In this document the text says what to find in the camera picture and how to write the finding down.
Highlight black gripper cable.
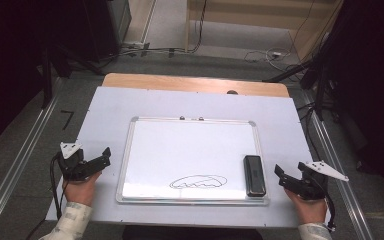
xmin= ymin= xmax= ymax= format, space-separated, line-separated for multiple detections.
xmin=323 ymin=192 xmax=337 ymax=233
xmin=48 ymin=151 xmax=65 ymax=221

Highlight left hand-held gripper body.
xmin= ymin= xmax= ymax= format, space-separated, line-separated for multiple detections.
xmin=57 ymin=141 xmax=96 ymax=183

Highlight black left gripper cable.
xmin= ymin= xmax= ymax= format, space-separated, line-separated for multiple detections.
xmin=48 ymin=151 xmax=65 ymax=221

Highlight white table cover sheet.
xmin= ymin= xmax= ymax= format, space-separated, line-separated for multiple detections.
xmin=45 ymin=85 xmax=336 ymax=231

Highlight white floor cable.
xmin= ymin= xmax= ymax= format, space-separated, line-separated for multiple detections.
xmin=243 ymin=46 xmax=293 ymax=65

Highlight silver framed whiteboard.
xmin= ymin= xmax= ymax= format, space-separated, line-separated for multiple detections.
xmin=115 ymin=115 xmax=271 ymax=206

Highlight black whiteboard eraser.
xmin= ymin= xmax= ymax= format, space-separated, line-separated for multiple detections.
xmin=242 ymin=154 xmax=268 ymax=198

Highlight person's dark clothing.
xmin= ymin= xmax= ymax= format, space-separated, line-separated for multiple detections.
xmin=121 ymin=225 xmax=264 ymax=240

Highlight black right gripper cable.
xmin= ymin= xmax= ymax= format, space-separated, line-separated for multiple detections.
xmin=323 ymin=192 xmax=337 ymax=233

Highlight person's right hand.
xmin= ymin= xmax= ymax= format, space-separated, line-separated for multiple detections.
xmin=283 ymin=188 xmax=329 ymax=225

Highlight person's left hand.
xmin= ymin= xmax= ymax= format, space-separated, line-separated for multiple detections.
xmin=62 ymin=170 xmax=103 ymax=207

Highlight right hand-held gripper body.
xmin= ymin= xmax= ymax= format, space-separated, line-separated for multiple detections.
xmin=291 ymin=160 xmax=350 ymax=202

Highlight power strip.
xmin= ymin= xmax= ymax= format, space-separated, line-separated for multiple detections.
xmin=122 ymin=41 xmax=152 ymax=52

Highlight aluminium floor rail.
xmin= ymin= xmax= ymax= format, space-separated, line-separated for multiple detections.
xmin=0 ymin=77 xmax=65 ymax=240
xmin=301 ymin=89 xmax=375 ymax=240

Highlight black floor cables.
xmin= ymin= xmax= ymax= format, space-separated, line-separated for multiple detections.
xmin=96 ymin=0 xmax=210 ymax=63

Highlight black metal stand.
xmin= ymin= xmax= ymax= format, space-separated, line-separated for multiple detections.
xmin=262 ymin=31 xmax=342 ymax=122
xmin=39 ymin=44 xmax=105 ymax=110

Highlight dark curtain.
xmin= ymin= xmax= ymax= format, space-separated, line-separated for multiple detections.
xmin=313 ymin=0 xmax=384 ymax=208
xmin=0 ymin=0 xmax=133 ymax=158

